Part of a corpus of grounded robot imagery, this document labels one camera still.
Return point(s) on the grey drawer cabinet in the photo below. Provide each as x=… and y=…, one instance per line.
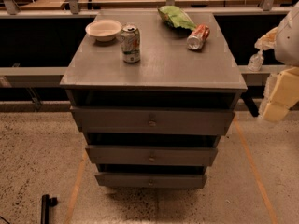
x=168, y=76

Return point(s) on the grey drawer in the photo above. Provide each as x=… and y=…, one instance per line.
x=165, y=156
x=156, y=121
x=151, y=180

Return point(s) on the top grey drawer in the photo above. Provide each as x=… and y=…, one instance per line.
x=156, y=121

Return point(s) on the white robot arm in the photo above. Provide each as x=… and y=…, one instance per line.
x=286, y=45

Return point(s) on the red orange soda can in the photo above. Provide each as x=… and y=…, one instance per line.
x=197, y=39

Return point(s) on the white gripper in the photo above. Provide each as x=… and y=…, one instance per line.
x=288, y=39

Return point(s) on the clear plastic bottle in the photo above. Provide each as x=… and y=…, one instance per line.
x=256, y=61

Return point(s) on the black object on floor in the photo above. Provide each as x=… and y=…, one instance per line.
x=46, y=203

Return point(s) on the white bowl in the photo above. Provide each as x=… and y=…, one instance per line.
x=103, y=30

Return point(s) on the middle grey drawer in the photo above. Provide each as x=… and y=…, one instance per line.
x=165, y=156

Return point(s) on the bottom grey drawer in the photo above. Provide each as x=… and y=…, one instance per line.
x=151, y=180

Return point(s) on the grey metal railing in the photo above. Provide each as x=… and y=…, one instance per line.
x=37, y=13

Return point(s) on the green chip bag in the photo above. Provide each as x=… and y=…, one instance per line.
x=175, y=17

